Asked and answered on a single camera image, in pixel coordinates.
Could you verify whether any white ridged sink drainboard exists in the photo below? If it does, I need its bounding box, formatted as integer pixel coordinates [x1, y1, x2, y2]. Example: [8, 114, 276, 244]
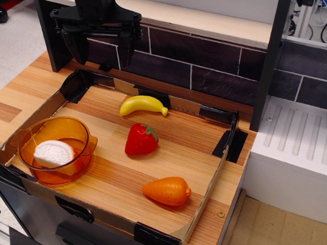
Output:
[243, 97, 327, 224]

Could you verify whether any red toy strawberry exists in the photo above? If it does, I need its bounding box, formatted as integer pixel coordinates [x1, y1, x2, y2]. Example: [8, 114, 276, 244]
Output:
[125, 123, 159, 155]

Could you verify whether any orange transparent plastic pot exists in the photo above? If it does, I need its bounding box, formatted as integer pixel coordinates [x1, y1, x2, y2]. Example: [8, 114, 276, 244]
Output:
[12, 116, 98, 185]

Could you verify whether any yellow toy banana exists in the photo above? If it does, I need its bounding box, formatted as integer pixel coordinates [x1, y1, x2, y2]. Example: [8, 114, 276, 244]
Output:
[120, 95, 169, 116]

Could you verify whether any orange toy carrot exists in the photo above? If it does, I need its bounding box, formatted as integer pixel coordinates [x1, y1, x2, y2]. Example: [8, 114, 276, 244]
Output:
[142, 177, 192, 206]

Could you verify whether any cardboard fence with black tape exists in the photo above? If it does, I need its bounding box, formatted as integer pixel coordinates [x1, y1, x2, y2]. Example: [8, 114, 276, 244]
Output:
[0, 69, 252, 245]

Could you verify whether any white and orange toy sushi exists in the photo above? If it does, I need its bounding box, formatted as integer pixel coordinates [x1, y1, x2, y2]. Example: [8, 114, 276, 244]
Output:
[33, 140, 81, 176]

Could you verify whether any dark brick backsplash shelf unit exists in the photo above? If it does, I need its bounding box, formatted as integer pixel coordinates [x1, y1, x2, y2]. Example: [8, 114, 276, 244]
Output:
[33, 0, 300, 140]

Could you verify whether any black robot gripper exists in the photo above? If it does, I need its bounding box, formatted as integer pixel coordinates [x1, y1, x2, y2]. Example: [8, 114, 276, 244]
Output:
[50, 0, 143, 68]

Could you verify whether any black caster wheel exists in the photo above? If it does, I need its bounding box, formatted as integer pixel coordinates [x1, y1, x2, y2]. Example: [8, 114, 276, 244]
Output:
[0, 6, 8, 23]

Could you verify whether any white aluminium frame with cables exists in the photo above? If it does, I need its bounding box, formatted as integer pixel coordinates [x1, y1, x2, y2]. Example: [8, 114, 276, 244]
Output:
[285, 0, 327, 49]

